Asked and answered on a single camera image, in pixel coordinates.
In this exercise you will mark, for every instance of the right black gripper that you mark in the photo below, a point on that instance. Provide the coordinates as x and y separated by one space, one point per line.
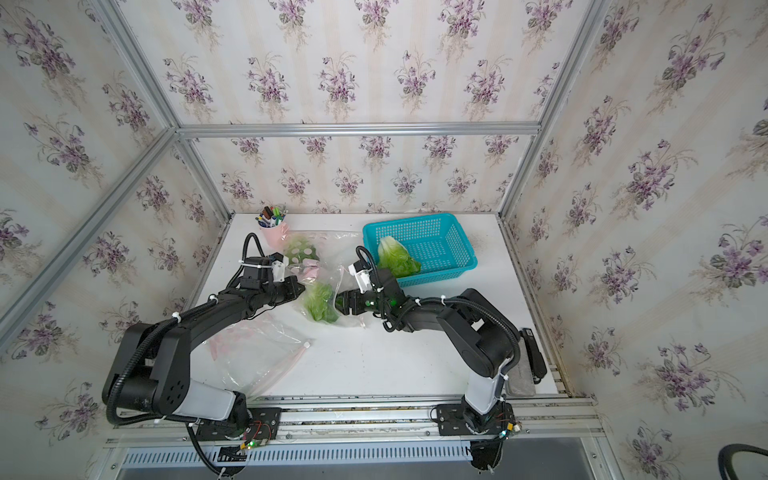
349 296

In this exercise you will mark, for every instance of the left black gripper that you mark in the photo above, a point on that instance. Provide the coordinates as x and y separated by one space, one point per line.
292 294

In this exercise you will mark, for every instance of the zip-top bag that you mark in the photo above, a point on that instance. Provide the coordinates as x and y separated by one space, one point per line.
333 247
252 356
335 275

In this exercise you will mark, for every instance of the chinese cabbage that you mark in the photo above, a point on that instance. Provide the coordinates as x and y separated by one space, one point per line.
298 248
394 257
318 303

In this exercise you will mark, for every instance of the teal plastic basket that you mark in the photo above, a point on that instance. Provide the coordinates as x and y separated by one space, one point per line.
437 241

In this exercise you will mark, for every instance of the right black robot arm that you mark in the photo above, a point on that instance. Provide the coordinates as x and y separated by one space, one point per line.
487 342

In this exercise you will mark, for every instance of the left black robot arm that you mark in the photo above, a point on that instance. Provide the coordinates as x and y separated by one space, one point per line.
150 377

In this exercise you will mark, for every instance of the pink pen cup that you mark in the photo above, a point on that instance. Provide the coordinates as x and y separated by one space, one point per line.
274 232

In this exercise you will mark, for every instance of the grey block with black device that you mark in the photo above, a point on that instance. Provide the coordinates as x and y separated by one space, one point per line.
530 370

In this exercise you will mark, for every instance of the black chair edge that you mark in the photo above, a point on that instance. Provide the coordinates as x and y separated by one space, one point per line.
742 461

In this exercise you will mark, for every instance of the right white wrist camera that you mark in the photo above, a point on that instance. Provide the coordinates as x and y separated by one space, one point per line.
361 274

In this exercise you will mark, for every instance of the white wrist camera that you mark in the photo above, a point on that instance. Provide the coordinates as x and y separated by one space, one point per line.
361 274
278 267

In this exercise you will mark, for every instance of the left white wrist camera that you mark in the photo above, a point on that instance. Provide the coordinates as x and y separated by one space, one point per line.
278 267

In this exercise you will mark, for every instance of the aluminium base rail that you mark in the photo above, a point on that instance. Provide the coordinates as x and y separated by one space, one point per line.
405 418

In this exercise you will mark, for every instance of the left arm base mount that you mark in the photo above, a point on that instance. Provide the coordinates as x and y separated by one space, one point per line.
258 426

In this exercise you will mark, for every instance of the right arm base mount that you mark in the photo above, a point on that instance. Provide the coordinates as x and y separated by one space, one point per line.
461 420

